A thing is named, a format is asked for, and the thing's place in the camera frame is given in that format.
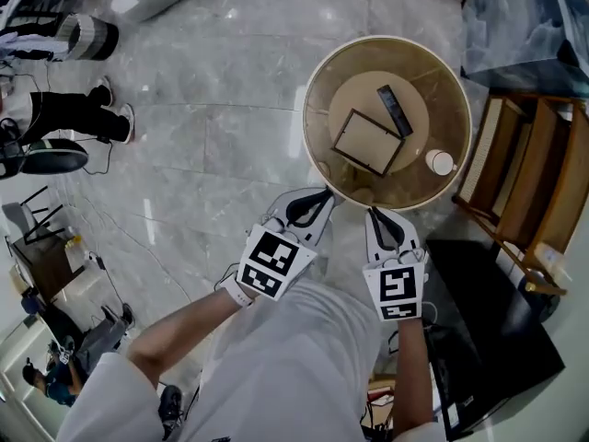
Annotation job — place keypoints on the black picture frame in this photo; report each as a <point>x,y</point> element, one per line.
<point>368,142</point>

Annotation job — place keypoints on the black metal stand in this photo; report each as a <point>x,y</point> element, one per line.
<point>41,221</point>

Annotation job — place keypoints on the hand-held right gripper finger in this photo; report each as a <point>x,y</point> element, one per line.
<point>372,235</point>
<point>408,235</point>

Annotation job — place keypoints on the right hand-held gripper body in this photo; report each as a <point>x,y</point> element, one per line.
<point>398,288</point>

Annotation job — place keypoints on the white wrist band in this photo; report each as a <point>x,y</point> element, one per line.
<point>240,293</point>

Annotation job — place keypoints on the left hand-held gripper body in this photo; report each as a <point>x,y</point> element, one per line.
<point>269,265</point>

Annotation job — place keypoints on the black flat case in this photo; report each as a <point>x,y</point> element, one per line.
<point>497,329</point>

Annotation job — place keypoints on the white cup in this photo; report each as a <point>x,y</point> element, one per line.
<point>439,161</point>

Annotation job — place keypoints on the black remote control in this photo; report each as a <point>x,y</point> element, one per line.
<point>395,108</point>

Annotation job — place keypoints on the black round chair seat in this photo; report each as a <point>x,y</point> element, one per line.
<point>50,157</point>

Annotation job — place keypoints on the striped round pouf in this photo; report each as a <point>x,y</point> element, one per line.
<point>89,37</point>

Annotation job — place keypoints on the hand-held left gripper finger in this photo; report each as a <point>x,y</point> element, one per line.
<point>324,217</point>
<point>287,197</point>

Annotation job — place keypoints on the wooden slatted rack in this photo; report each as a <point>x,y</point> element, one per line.
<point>543,177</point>

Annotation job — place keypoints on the person's right forearm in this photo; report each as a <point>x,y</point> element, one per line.
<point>412,375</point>

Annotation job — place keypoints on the dark wooden desk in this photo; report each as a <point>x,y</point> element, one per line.
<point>46,265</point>

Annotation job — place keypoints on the person's black shoe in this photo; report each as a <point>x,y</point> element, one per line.
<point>170,403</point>

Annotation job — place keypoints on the person's white clothing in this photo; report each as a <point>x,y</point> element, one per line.
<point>285,375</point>

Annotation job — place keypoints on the round glass side table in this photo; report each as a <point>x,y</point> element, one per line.
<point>442,108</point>

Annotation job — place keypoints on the grey marbled cushion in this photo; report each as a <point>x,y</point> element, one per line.
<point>511,30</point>

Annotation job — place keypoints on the person's left forearm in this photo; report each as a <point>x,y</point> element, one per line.
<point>184,329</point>

